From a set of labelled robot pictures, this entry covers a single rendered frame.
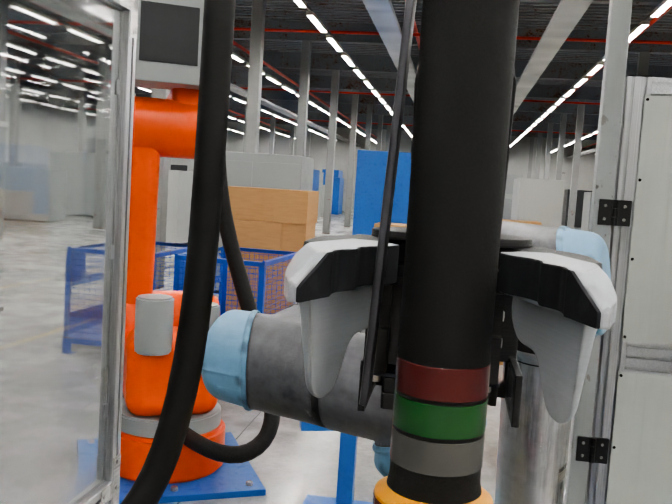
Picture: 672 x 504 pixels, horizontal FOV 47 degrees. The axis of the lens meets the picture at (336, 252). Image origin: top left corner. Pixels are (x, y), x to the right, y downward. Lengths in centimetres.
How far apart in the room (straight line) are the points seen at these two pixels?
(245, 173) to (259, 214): 269
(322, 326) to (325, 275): 4
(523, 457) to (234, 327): 49
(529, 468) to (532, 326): 69
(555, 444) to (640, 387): 121
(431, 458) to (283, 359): 31
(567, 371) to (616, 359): 186
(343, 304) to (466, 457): 7
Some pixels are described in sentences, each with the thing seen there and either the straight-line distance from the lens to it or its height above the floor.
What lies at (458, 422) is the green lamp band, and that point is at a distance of 27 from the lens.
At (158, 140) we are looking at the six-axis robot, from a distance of 427.
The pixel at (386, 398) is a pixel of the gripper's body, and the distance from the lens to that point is 34.
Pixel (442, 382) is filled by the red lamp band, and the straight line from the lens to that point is 27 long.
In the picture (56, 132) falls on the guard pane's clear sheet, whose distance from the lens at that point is 148.
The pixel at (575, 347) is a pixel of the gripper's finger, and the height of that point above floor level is 163.
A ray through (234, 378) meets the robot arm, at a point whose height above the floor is 153.
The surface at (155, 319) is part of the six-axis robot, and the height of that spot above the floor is 92.
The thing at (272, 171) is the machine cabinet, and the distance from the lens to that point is 1094.
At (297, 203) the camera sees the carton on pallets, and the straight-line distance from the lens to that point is 827.
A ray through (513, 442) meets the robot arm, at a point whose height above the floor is 138.
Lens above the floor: 168
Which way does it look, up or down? 5 degrees down
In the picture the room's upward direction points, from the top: 4 degrees clockwise
